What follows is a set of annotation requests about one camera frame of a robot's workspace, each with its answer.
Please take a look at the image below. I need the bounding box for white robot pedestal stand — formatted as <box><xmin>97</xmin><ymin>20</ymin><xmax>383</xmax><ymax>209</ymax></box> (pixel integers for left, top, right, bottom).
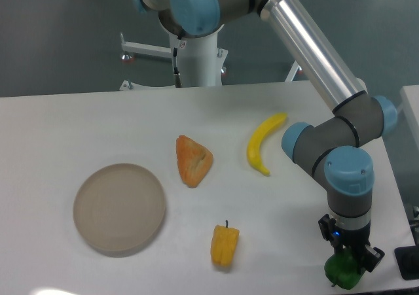
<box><xmin>118</xmin><ymin>23</ymin><xmax>305</xmax><ymax>92</ymax></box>

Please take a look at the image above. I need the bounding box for beige round plate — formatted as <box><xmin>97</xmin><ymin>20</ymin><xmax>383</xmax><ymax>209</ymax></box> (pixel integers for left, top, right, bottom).
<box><xmin>73</xmin><ymin>164</ymin><xmax>166</xmax><ymax>257</ymax></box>

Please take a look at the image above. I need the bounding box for black device at right edge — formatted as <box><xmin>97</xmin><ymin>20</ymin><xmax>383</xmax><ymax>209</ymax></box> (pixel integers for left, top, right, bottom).
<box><xmin>394</xmin><ymin>246</ymin><xmax>418</xmax><ymax>281</ymax></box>

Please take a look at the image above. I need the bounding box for green toy pepper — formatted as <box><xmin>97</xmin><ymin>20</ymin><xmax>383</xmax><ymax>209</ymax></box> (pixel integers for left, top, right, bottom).
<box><xmin>324</xmin><ymin>249</ymin><xmax>365</xmax><ymax>290</ymax></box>

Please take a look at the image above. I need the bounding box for orange toy bread slice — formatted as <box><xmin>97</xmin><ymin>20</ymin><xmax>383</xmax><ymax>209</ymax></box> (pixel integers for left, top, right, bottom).
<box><xmin>175</xmin><ymin>135</ymin><xmax>213</xmax><ymax>188</ymax></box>

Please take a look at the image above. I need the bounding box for yellow toy banana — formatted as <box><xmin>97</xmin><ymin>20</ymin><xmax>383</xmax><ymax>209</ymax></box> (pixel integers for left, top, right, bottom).
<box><xmin>246</xmin><ymin>113</ymin><xmax>288</xmax><ymax>177</ymax></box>

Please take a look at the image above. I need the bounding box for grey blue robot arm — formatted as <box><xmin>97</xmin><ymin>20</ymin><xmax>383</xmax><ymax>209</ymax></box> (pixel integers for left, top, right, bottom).
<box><xmin>132</xmin><ymin>0</ymin><xmax>397</xmax><ymax>273</ymax></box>

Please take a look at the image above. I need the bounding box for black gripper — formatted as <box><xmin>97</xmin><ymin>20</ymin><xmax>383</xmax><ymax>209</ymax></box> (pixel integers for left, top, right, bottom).
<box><xmin>318</xmin><ymin>212</ymin><xmax>385</xmax><ymax>272</ymax></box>

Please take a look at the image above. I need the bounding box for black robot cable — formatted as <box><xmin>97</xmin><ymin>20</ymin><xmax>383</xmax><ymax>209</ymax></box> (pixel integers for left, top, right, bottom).
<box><xmin>172</xmin><ymin>26</ymin><xmax>187</xmax><ymax>88</ymax></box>

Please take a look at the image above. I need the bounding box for yellow toy pepper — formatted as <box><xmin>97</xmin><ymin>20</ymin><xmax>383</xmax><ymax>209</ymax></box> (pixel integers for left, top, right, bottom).
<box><xmin>210</xmin><ymin>220</ymin><xmax>240</xmax><ymax>268</ymax></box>

